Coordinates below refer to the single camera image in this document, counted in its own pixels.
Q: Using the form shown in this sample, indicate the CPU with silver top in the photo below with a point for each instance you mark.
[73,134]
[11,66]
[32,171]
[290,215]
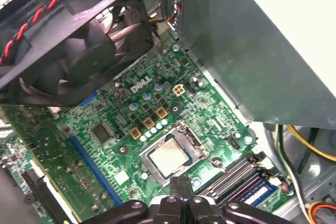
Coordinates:
[169,157]

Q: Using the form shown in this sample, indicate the black open PC case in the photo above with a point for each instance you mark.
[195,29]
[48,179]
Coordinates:
[323,182]

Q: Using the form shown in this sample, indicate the blue RAM stick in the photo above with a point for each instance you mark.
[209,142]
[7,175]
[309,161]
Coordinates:
[262,191]

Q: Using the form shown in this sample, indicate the blue board connector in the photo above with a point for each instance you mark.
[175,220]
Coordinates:
[89,99]

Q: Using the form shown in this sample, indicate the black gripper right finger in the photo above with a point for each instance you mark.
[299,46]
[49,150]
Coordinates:
[202,211]

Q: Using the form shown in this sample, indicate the grey power supply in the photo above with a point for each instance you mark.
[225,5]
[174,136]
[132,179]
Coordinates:
[249,51]

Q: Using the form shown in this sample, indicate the black case fan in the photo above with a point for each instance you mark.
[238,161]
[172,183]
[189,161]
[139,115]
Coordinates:
[78,58]

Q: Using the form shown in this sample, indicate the black RAM slot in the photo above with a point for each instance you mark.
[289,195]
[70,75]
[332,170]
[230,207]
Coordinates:
[225,174]
[230,182]
[236,192]

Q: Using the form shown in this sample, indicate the green motherboard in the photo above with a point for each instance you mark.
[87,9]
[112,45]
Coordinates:
[199,98]

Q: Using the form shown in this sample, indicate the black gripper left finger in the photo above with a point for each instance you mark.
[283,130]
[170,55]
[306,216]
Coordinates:
[168,211]

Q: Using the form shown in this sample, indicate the blue expansion slot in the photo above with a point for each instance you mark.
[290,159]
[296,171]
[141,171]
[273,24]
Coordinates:
[94,169]

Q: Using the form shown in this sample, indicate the CPU socket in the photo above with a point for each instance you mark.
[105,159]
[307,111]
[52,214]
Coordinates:
[152,163]

